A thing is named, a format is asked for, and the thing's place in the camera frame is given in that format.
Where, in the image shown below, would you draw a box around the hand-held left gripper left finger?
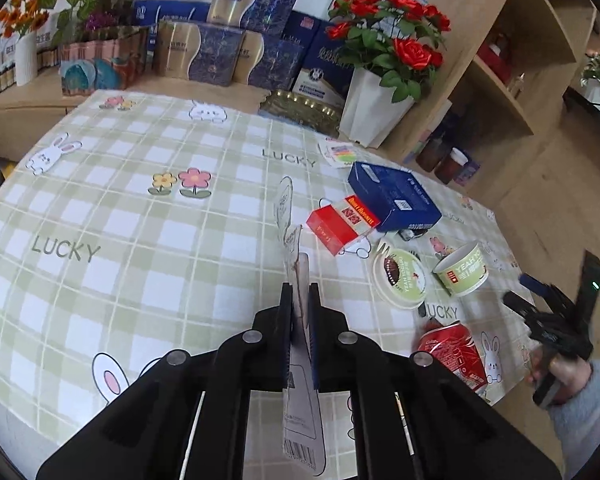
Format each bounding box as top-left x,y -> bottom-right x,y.
35,283 -> 293,480

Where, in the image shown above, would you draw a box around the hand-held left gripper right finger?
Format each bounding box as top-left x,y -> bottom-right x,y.
307,284 -> 563,480

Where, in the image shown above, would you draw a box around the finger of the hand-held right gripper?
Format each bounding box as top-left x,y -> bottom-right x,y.
502,290 -> 547,320
519,273 -> 565,302

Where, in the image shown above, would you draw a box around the green yogurt cup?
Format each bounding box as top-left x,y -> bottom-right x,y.
432,240 -> 490,297

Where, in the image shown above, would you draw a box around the crushed red soda can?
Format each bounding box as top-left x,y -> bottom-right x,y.
417,320 -> 490,400

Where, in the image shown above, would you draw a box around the clear plastic wrapper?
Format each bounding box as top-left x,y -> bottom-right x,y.
272,176 -> 328,477

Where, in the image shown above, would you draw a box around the green yogurt cup lid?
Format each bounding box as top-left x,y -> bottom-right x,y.
371,249 -> 427,309

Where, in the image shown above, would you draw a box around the red cigarette box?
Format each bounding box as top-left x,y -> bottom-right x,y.
306,195 -> 382,257

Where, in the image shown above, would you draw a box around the blue cardboard box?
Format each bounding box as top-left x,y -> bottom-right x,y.
347,161 -> 442,232

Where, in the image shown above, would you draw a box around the colourful sticky note card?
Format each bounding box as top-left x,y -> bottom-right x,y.
317,137 -> 366,167

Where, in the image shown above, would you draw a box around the person's right forearm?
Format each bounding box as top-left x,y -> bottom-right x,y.
547,360 -> 600,480

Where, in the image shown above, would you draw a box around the person's right hand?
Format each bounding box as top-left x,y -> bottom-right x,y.
527,347 -> 593,403

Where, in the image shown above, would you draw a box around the small blue purple box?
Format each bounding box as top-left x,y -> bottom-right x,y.
455,160 -> 481,186

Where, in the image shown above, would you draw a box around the brown jar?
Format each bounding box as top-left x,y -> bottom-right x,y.
416,135 -> 448,173
434,147 -> 470,185

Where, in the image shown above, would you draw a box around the black counter shelf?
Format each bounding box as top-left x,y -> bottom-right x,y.
562,85 -> 600,126

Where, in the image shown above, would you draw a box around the green checkered rabbit tablecloth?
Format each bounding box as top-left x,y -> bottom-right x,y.
0,89 -> 536,431

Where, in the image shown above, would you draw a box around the red basket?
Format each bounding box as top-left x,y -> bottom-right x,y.
475,32 -> 513,86

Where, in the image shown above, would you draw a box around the red roses in white vase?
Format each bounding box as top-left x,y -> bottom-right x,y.
326,0 -> 452,150

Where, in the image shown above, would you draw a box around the dark glass tray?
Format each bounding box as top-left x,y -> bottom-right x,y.
258,89 -> 348,133

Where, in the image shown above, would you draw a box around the wooden shelf unit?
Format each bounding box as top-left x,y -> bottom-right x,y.
380,0 -> 598,201

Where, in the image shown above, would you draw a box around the navy white milk powder box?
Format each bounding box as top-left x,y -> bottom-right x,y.
290,22 -> 356,111

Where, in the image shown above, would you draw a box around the gold navy gift box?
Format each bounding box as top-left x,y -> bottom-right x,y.
152,21 -> 246,87
207,0 -> 302,41
232,29 -> 306,91

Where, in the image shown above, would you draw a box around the navy box with red label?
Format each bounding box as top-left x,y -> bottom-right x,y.
280,10 -> 323,43

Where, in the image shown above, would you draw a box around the teal orange scalloped box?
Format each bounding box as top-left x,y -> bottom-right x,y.
57,25 -> 151,97

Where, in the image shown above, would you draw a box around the blue white carton box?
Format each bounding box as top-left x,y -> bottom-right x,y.
132,0 -> 213,51

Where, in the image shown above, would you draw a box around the low wooden cabinet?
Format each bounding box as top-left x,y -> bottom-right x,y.
0,72 -> 101,113

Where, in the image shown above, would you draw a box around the orange flowers in white vase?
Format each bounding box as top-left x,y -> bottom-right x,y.
0,0 -> 51,87

